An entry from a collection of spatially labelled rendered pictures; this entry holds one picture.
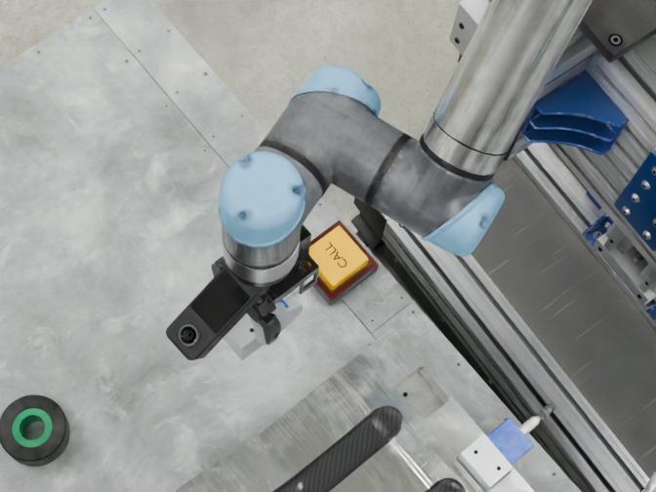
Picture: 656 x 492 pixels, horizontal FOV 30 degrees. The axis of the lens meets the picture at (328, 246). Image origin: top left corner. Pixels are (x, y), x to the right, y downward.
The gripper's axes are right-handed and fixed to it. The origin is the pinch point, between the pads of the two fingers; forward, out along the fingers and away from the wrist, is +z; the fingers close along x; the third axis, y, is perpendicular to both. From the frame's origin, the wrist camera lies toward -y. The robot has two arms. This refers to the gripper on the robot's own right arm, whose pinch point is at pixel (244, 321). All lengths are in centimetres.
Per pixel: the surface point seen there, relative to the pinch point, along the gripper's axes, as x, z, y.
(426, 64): 44, 95, 83
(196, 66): 36.3, 15.1, 20.0
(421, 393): -18.1, 8.8, 12.5
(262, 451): -11.9, 6.4, -6.9
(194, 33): 80, 95, 49
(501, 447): -29.0, 4.7, 14.5
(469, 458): -27.6, 3.4, 10.4
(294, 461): -15.1, 6.7, -4.7
